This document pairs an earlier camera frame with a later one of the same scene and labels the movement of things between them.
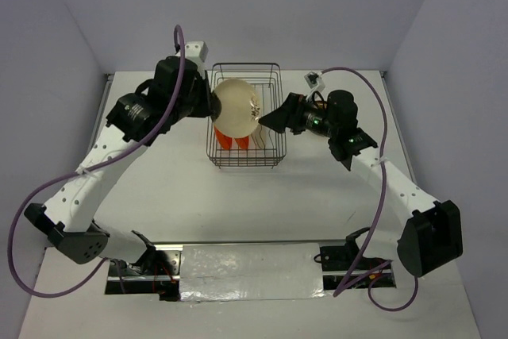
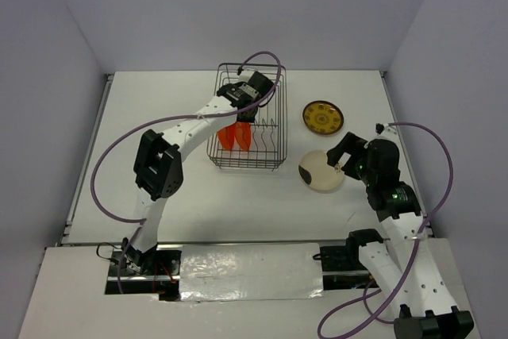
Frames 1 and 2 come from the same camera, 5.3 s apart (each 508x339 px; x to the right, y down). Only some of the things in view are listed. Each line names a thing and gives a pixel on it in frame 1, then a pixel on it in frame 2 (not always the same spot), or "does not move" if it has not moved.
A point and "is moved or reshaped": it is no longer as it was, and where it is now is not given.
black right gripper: x=289 y=114 -> x=350 y=143
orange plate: x=225 y=140 does not move
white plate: x=240 y=111 is moved or reshaped
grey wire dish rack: x=267 y=146 does not move
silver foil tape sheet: x=255 y=271 does not move
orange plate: x=243 y=142 does not move
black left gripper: x=209 y=102 -> x=252 y=120
